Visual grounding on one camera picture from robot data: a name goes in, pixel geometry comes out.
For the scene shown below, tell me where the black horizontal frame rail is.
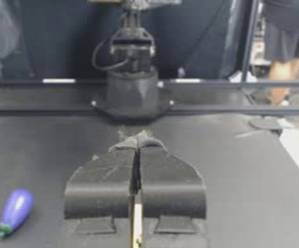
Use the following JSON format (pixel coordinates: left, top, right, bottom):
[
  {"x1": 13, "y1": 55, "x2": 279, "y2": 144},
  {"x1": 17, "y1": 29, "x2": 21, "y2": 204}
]
[{"x1": 0, "y1": 108, "x2": 299, "y2": 117}]

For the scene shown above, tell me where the purple toy eggplant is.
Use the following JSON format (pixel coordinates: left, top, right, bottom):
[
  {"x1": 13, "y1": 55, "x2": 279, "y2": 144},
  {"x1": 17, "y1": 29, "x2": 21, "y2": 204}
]
[{"x1": 0, "y1": 188, "x2": 35, "y2": 239}]

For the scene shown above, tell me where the person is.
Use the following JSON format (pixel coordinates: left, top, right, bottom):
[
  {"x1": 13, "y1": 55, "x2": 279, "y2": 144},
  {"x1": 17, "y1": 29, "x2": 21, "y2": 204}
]
[{"x1": 261, "y1": 0, "x2": 299, "y2": 107}]

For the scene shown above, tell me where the black vertical frame post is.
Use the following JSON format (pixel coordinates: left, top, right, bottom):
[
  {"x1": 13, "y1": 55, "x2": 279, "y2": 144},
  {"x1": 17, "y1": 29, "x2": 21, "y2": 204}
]
[{"x1": 239, "y1": 0, "x2": 262, "y2": 82}]

